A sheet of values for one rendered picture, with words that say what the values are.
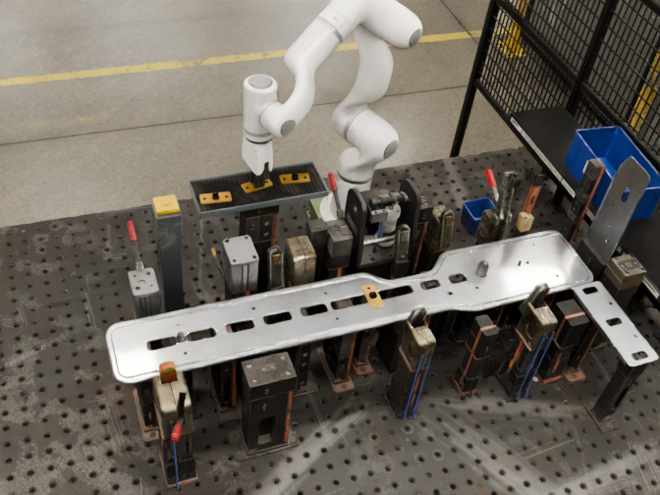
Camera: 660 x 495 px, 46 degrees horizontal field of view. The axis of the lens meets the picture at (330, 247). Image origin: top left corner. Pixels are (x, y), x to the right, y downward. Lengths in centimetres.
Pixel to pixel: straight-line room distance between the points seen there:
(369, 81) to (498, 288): 69
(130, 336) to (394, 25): 105
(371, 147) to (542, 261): 61
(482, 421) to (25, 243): 156
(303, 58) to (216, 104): 250
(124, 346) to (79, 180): 209
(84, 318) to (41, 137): 198
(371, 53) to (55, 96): 265
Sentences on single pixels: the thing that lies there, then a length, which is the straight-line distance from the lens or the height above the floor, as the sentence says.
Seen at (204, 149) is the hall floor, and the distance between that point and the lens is 417.
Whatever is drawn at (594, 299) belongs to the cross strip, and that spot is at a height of 100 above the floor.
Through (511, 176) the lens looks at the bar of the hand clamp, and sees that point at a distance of 232.
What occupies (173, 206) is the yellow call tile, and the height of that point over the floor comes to 116.
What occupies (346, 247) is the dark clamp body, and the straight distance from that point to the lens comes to 221.
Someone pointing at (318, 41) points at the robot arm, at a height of 158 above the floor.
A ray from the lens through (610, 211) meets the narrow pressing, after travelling 242.
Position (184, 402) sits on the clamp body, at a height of 102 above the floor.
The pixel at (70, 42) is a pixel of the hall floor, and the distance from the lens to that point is 506.
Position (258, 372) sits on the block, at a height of 103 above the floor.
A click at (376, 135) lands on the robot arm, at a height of 119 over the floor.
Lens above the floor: 261
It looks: 45 degrees down
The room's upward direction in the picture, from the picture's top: 8 degrees clockwise
